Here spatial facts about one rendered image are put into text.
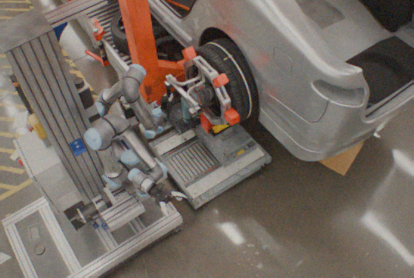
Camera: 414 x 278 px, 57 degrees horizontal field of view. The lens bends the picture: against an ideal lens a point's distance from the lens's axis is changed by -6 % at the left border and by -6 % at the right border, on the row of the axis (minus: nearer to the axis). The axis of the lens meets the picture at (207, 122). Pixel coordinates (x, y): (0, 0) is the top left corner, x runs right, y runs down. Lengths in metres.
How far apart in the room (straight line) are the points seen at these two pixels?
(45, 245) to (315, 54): 2.45
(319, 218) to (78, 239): 1.97
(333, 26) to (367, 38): 0.32
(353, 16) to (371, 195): 1.58
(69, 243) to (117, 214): 0.72
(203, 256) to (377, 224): 1.48
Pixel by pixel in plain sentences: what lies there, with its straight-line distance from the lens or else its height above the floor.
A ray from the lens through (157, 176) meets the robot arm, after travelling 2.35.
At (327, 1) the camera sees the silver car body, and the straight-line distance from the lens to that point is 3.81.
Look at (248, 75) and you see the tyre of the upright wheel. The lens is 2.92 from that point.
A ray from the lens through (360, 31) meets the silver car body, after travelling 3.70.
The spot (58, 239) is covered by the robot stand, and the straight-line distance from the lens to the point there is 3.38.
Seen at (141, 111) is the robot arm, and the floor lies 1.13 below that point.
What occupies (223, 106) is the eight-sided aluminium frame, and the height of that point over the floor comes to 0.95.
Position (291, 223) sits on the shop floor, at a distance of 3.48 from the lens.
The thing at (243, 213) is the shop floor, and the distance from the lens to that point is 3.48.
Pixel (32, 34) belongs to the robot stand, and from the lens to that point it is 1.99.
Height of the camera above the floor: 3.12
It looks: 51 degrees down
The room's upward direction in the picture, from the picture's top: 4 degrees counter-clockwise
